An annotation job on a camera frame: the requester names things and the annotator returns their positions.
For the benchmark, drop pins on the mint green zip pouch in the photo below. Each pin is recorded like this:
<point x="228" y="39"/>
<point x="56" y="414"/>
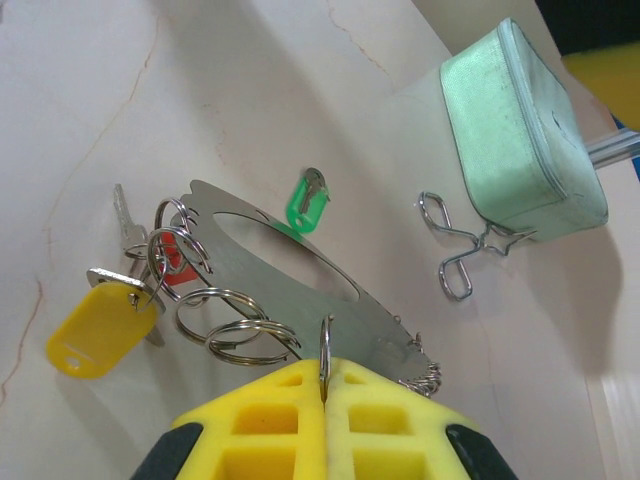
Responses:
<point x="510" y="150"/>

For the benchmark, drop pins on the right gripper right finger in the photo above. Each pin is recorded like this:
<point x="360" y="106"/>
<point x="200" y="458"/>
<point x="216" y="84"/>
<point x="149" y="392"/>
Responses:
<point x="400" y="430"/>

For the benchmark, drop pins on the key with red tag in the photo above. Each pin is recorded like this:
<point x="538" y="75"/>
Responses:
<point x="175" y="275"/>

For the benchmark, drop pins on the steel keyring plate with rings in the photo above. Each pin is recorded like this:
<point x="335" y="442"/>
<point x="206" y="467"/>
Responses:
<point x="285" y="295"/>

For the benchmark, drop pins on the key with green tag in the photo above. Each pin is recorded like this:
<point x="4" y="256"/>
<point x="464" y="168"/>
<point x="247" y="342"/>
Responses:
<point x="302" y="210"/>

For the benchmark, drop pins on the key with solid yellow tag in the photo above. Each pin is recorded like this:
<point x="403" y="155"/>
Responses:
<point x="100" y="330"/>

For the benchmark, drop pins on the aluminium side rail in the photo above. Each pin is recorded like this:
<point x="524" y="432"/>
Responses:
<point x="615" y="147"/>

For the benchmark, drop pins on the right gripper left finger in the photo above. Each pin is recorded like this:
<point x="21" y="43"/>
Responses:
<point x="260" y="430"/>

